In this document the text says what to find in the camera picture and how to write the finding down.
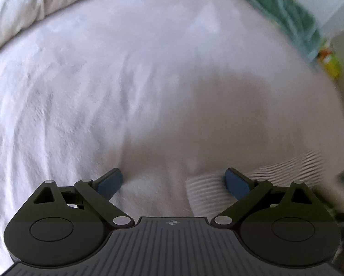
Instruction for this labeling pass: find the grey striped long-sleeve shirt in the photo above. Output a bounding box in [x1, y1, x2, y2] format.
[186, 151, 324, 220]

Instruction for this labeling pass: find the beige bed sheet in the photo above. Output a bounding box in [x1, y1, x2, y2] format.
[0, 0, 344, 274]

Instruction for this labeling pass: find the yellow cartoon pillow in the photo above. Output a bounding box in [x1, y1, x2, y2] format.
[212, 0, 343, 81]

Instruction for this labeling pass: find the green fleece blanket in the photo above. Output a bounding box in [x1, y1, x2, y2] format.
[247, 0, 324, 62]

